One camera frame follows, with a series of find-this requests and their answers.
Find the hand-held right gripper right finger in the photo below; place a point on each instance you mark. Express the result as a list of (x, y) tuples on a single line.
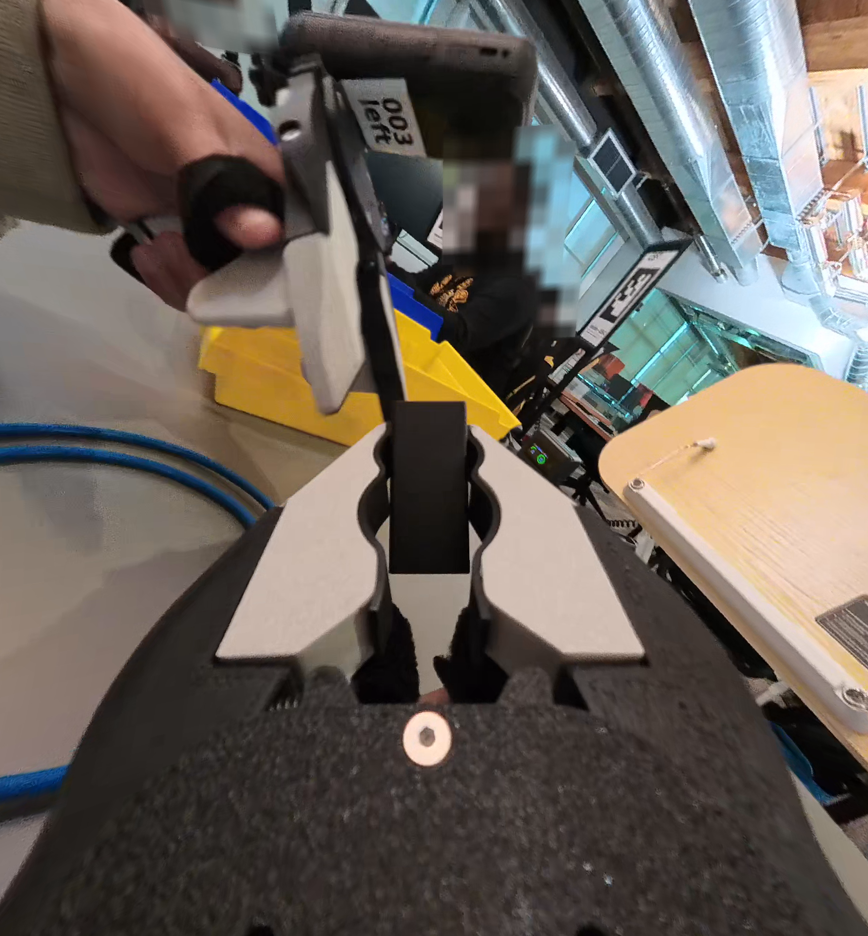
[(551, 570)]

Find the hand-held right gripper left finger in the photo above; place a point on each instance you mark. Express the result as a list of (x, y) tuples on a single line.
[(309, 570)]

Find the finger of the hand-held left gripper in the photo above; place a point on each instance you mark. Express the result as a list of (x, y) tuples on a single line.
[(331, 307), (386, 322)]

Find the yellow plastic bin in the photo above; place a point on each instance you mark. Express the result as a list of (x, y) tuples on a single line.
[(273, 380)]

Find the black network switch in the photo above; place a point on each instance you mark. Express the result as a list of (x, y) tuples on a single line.
[(430, 497)]

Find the person's left forearm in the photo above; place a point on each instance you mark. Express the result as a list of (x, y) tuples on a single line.
[(2, 110)]

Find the person's left hand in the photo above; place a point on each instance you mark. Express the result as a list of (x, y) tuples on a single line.
[(127, 110)]

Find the blue plastic bin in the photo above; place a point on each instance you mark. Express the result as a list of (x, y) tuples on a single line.
[(415, 311)]

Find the black device with green light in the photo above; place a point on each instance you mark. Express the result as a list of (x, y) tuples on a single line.
[(551, 457)]

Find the light wooden board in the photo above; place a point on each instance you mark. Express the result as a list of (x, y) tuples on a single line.
[(755, 512)]

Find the black white marker sign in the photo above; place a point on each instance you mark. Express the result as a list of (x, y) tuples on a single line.
[(627, 300)]

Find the silver ventilation duct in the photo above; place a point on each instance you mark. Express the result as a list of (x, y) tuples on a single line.
[(755, 110)]

